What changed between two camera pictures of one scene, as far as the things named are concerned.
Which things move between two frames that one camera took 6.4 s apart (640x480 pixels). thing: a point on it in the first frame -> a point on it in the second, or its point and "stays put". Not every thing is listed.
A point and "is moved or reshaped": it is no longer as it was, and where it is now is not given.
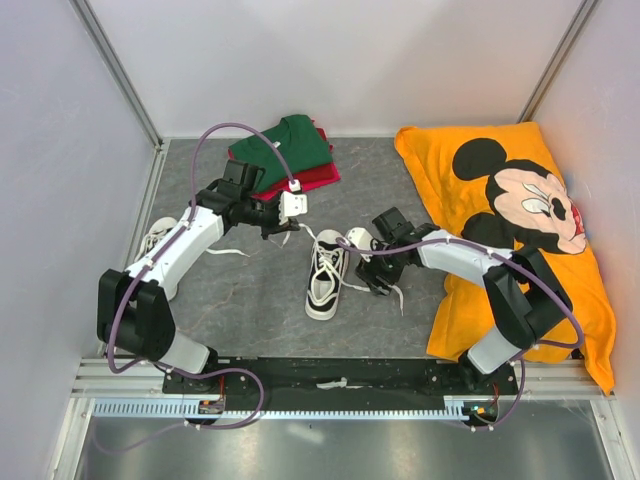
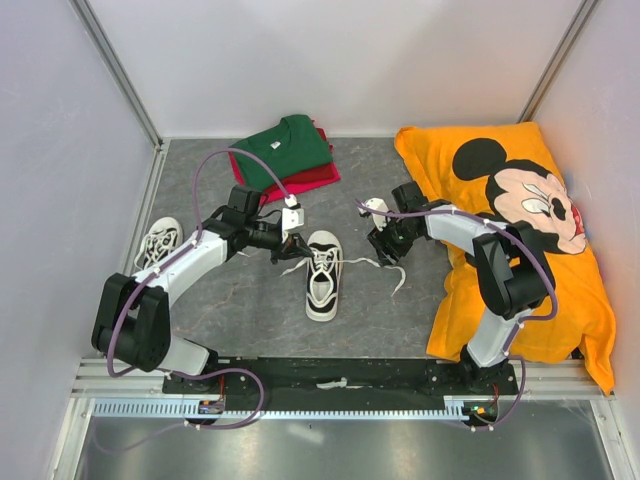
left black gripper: (276, 227) -> (284, 252)
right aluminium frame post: (557, 61) stays put
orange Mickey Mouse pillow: (500, 184) stays put
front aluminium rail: (544, 379) stays put
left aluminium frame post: (118, 72) stays put
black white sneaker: (162, 224) stays put
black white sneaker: (328, 265) is moved or reshaped
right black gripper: (369, 271) -> (379, 236)
